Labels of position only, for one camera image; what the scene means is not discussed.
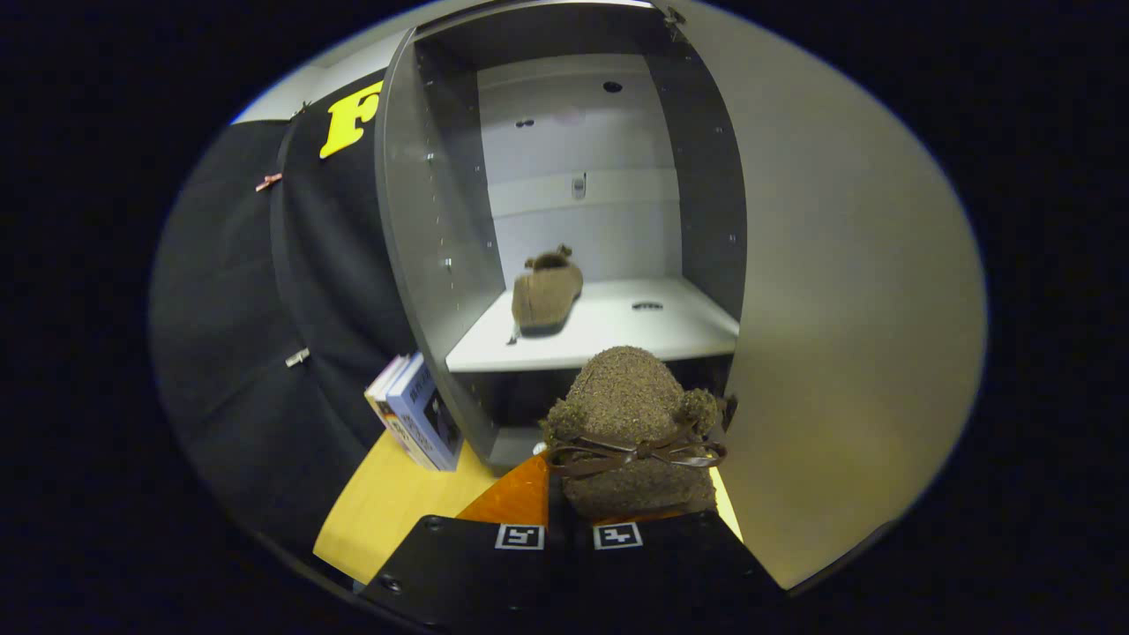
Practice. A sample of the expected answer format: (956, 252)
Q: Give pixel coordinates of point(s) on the black clip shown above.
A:
(301, 110)

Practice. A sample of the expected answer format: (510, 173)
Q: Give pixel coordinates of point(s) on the blue book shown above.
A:
(423, 414)

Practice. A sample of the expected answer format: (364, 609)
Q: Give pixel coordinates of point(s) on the black backdrop cloth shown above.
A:
(238, 353)

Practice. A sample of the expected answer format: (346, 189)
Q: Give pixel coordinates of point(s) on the red clip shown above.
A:
(268, 182)

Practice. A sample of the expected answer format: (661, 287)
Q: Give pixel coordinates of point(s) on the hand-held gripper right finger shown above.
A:
(670, 569)

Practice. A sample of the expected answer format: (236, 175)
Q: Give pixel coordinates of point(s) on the brown fuzzy shoe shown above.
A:
(626, 397)
(545, 295)

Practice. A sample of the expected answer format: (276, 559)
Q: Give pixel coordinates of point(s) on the silver clip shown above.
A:
(297, 357)

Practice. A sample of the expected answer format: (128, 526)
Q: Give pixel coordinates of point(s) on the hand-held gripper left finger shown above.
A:
(467, 569)

